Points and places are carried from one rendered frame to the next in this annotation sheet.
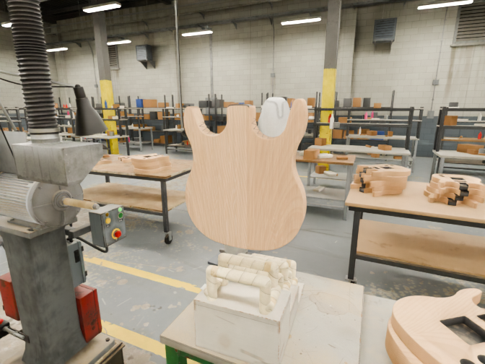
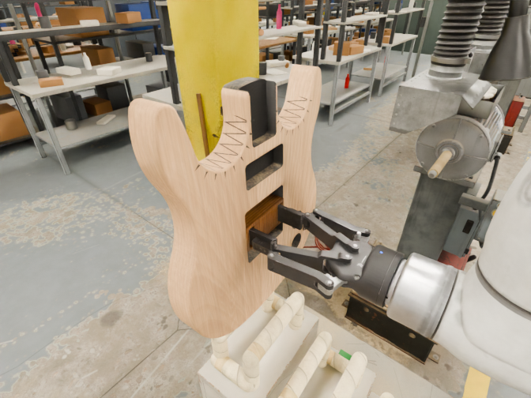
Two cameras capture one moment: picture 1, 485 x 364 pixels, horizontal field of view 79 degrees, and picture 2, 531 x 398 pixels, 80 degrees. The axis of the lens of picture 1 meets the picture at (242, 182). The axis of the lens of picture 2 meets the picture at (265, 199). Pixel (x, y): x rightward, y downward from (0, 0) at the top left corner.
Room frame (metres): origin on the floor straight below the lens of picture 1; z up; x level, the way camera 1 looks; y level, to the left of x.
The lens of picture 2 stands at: (0.91, -0.40, 1.78)
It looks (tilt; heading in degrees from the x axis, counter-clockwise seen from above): 34 degrees down; 105
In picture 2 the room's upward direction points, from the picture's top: straight up
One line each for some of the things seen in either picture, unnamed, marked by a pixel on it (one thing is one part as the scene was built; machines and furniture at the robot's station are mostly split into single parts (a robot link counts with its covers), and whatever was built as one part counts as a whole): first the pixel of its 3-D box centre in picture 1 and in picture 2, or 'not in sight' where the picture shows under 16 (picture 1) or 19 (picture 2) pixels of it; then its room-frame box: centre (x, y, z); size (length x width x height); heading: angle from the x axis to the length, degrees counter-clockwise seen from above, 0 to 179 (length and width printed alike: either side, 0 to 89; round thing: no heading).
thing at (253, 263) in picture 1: (247, 262); (276, 326); (0.83, -0.01, 1.20); 0.20 x 0.03 x 0.03; 69
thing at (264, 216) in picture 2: not in sight; (259, 220); (0.79, -0.01, 1.46); 0.10 x 0.03 x 0.05; 69
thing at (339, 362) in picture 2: not in sight; (339, 362); (0.97, 0.03, 1.04); 0.11 x 0.03 x 0.03; 160
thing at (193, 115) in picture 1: (198, 122); (299, 95); (0.83, 0.12, 1.63); 0.07 x 0.04 x 0.09; 69
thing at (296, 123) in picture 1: (291, 120); (175, 144); (0.73, -0.12, 1.64); 0.07 x 0.04 x 0.10; 69
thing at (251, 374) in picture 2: (272, 281); (251, 371); (0.80, -0.09, 1.15); 0.03 x 0.03 x 0.09
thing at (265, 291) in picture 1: (265, 297); (220, 347); (0.72, -0.06, 1.15); 0.03 x 0.03 x 0.09
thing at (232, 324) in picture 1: (243, 318); (262, 362); (0.80, 0.00, 1.02); 0.27 x 0.15 x 0.17; 70
